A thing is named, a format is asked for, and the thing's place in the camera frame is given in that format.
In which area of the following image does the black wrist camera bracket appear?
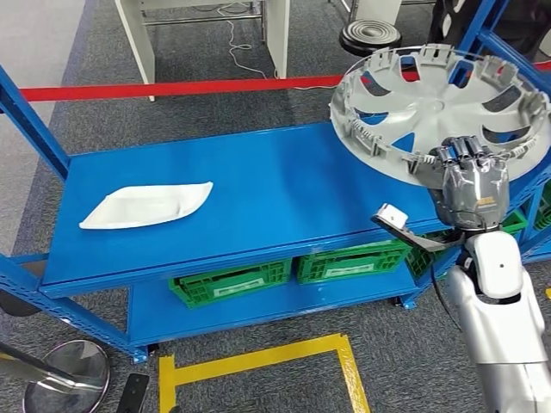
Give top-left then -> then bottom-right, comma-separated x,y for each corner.
371,213 -> 468,254
115,373 -> 150,413

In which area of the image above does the white plastic part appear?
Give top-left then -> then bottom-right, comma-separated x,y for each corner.
79,181 -> 214,231

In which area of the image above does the white floor cable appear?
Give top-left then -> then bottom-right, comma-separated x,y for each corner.
215,3 -> 341,92

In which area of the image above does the white desk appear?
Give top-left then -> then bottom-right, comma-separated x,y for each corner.
114,0 -> 291,102

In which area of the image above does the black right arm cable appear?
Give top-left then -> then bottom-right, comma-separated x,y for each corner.
429,262 -> 465,333

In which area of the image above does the black left wrist camera bracket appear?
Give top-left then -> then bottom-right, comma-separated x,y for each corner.
115,373 -> 150,413

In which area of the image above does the red barrier belt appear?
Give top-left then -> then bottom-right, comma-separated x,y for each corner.
19,59 -> 551,104

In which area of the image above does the black right wrist camera bracket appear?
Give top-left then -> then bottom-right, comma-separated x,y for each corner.
371,213 -> 468,254

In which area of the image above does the black ribbed round base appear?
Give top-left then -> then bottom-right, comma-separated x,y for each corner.
339,18 -> 404,59

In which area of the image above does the chrome stanchion post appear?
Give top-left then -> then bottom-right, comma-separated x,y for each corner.
0,340 -> 110,413

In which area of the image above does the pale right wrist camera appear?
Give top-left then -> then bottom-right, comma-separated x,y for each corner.
380,203 -> 408,231

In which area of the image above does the yellow floor tape square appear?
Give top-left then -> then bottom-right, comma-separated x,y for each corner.
158,333 -> 371,413

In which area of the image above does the silver plastic hubcap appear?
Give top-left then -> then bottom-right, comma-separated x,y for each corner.
329,44 -> 551,190

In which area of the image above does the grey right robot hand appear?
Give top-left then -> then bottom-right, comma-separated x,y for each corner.
428,135 -> 511,232

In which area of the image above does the blue metal shelf rack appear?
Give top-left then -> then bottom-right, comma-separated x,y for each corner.
413,0 -> 551,280
0,62 -> 460,366

